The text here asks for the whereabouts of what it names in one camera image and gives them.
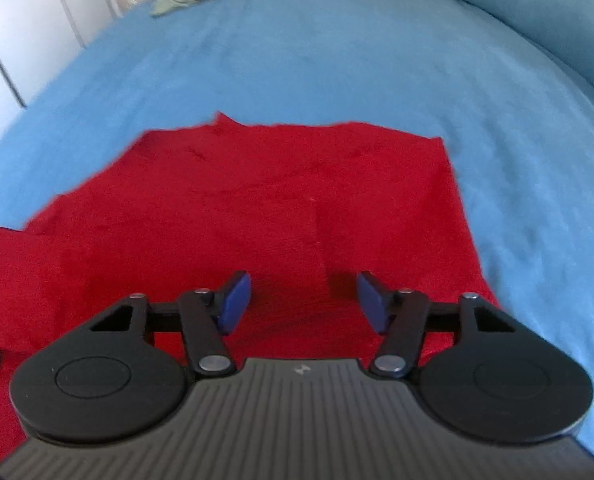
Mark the blue pillow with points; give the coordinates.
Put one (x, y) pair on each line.
(537, 5)

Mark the white wardrobe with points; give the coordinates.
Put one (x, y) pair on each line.
(22, 35)

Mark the red shirt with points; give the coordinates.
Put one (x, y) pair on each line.
(257, 210)

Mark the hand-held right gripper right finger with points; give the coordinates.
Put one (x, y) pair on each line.
(372, 302)

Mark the blue bed sheet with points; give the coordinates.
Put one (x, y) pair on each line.
(377, 65)

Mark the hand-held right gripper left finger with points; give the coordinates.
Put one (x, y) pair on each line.
(236, 299)

